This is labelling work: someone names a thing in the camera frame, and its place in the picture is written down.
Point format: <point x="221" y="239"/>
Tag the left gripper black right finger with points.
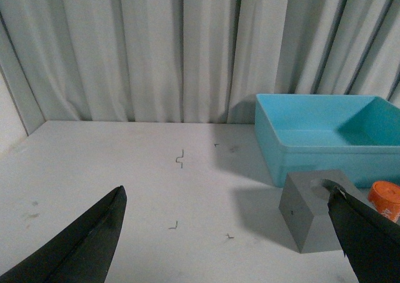
<point x="369" y="240"/>

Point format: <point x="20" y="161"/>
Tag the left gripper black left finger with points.
<point x="83" y="251"/>

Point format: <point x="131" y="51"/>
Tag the orange cylinder part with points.
<point x="384" y="196"/>

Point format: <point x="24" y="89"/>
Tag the gray cube with round hole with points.
<point x="304" y="207"/>

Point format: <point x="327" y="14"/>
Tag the light blue plastic box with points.
<point x="358" y="135"/>

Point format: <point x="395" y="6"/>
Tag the white pleated curtain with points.
<point x="190" y="60"/>

